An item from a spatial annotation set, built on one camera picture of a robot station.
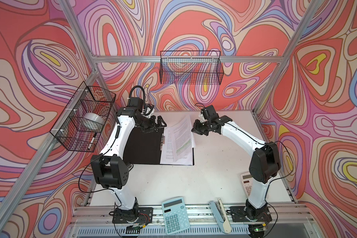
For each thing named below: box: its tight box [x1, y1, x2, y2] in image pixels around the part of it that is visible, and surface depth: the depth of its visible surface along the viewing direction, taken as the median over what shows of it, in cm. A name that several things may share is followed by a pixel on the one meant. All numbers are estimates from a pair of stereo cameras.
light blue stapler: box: [208, 197, 232, 234], surface depth 72 cm
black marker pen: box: [87, 132, 98, 150], surface depth 75 cm
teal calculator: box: [161, 196, 190, 235], surface depth 73 cm
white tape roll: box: [82, 112, 106, 125], surface depth 75 cm
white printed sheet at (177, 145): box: [159, 116, 196, 166], surface depth 97 cm
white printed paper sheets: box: [171, 114, 196, 163], surface depth 97 cm
